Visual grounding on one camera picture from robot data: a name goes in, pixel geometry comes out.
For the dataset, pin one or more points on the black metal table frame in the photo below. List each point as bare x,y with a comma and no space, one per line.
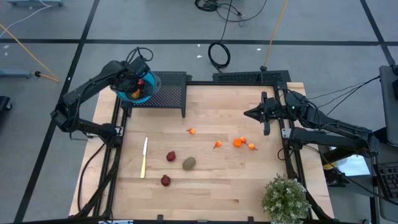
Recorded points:
230,83

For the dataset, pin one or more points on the small orange pepper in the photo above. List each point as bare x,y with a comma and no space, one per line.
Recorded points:
218,143
192,131

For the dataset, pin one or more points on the brown green kiwi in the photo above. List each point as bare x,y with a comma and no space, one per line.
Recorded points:
189,163

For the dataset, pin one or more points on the dark red pomegranate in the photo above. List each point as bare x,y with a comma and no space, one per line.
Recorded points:
171,156
165,180

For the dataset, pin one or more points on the small round orange fruit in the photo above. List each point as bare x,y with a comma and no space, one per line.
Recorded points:
237,143

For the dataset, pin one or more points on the grey metal stand foot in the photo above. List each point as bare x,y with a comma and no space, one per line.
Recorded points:
15,73

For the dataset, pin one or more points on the black chair base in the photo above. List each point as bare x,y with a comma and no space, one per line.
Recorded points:
3,104

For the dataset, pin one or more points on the small orange yellow pear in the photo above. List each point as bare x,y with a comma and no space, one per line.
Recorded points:
252,146
243,140

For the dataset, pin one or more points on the red orange mango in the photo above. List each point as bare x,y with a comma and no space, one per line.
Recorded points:
135,94

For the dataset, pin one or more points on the green white potted plant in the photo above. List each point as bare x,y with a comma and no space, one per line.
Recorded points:
286,199

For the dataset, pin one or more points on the blue grey collapsible colander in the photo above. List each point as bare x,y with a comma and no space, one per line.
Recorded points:
152,90

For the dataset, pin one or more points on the white paper sheet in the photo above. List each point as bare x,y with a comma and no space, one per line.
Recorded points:
354,166

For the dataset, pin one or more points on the grey open laptop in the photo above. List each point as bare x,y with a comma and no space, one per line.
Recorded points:
388,180

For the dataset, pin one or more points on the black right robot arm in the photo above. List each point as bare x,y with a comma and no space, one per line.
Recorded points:
329,120

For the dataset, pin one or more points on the small orange pepper middle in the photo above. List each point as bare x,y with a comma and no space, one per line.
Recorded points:
218,143

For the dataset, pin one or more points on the grey metal stand base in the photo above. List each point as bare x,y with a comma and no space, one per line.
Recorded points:
34,3

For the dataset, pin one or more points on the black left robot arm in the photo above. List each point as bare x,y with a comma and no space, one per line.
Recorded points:
87,84

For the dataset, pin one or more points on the small orange pepper left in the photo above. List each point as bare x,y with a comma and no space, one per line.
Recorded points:
192,131

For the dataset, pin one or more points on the black perforated metal shelf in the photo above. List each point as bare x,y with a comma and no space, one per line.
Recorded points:
248,76
171,93

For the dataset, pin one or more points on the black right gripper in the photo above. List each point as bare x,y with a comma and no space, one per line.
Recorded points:
276,110

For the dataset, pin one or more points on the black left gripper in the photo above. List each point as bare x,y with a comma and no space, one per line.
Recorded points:
132,73

